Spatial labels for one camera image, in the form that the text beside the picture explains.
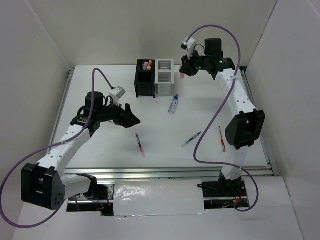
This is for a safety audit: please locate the purple cable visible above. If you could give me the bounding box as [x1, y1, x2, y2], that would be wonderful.
[186, 24, 259, 213]
[0, 67, 115, 229]

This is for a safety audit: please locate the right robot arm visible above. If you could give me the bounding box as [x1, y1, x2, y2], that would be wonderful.
[179, 38, 266, 196]

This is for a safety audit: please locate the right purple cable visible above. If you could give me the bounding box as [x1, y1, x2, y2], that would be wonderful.
[186, 24, 259, 213]

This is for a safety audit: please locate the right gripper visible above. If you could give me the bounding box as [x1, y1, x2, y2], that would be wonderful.
[178, 48, 210, 77]

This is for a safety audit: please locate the white foil cover panel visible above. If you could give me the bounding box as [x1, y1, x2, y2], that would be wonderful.
[113, 179, 205, 217]

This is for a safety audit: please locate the clear spray bottle blue cap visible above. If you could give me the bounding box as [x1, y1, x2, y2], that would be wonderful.
[168, 94, 179, 114]

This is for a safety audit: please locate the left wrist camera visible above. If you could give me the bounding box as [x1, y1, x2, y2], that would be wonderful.
[109, 86, 126, 106]

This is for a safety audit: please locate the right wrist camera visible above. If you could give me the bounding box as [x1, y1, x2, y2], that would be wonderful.
[181, 37, 196, 59]

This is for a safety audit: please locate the aluminium front rail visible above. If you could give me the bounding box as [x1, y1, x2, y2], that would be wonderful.
[63, 167, 272, 183]

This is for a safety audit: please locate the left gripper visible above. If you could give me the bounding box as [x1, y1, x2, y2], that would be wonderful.
[97, 97, 141, 129]

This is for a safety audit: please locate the teal blue pen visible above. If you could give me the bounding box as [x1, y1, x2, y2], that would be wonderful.
[181, 131, 202, 148]

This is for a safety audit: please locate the left side rail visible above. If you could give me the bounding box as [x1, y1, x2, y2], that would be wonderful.
[49, 68, 75, 145]

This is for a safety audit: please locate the black slotted container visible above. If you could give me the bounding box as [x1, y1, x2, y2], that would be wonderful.
[134, 59, 156, 98]

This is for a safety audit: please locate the white slotted container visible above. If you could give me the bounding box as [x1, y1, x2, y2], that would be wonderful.
[155, 59, 175, 96]

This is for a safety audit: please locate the pink purple highlighter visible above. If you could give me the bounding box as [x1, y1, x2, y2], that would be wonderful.
[142, 61, 149, 70]

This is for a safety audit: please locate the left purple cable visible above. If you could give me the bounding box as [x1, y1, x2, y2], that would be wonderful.
[0, 67, 115, 229]

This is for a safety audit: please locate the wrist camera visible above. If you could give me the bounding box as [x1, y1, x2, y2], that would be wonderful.
[109, 86, 126, 106]
[181, 37, 196, 59]

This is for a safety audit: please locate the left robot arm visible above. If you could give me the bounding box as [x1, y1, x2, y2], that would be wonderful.
[21, 86, 141, 210]

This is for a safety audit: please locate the dark red pen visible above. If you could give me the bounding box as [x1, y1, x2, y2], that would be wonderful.
[135, 133, 146, 158]

